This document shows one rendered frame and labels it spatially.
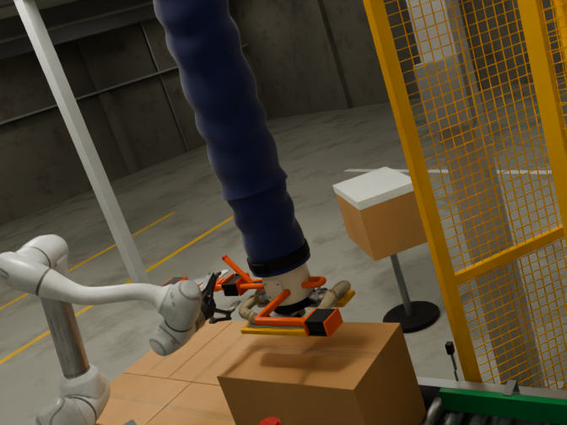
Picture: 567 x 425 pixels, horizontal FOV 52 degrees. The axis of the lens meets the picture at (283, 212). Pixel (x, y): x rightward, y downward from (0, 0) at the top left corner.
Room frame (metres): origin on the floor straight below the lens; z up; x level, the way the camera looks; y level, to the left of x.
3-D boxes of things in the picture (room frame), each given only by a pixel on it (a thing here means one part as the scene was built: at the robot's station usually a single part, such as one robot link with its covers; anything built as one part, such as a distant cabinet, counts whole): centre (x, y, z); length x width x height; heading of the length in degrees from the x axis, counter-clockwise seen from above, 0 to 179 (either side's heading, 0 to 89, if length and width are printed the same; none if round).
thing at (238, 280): (2.13, 0.26, 1.22); 0.10 x 0.08 x 0.06; 141
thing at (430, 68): (2.44, -0.80, 1.62); 0.20 x 0.05 x 0.30; 50
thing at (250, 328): (1.90, 0.12, 1.12); 0.34 x 0.10 x 0.05; 51
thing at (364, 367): (1.97, 0.08, 0.75); 0.60 x 0.40 x 0.40; 52
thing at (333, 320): (1.59, -0.01, 1.23); 0.09 x 0.08 x 0.05; 141
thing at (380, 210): (3.70, -0.61, 0.82); 0.60 x 0.40 x 0.40; 5
